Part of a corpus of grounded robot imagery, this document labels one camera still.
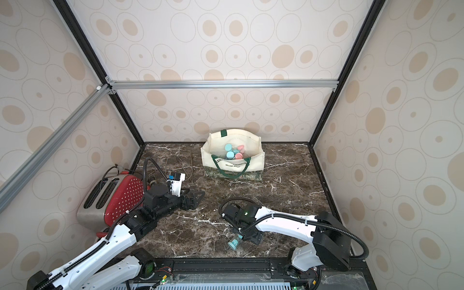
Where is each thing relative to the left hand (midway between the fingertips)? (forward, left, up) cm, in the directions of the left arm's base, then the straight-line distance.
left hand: (202, 192), depth 74 cm
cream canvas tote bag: (+20, -3, -1) cm, 20 cm away
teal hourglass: (-15, -14, -17) cm, 27 cm away
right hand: (-11, -19, -16) cm, 27 cm away
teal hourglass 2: (+29, -10, -9) cm, 32 cm away
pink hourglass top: (+26, -15, -8) cm, 31 cm away
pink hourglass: (+33, -17, -10) cm, 39 cm away
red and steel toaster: (-3, +39, -2) cm, 39 cm away
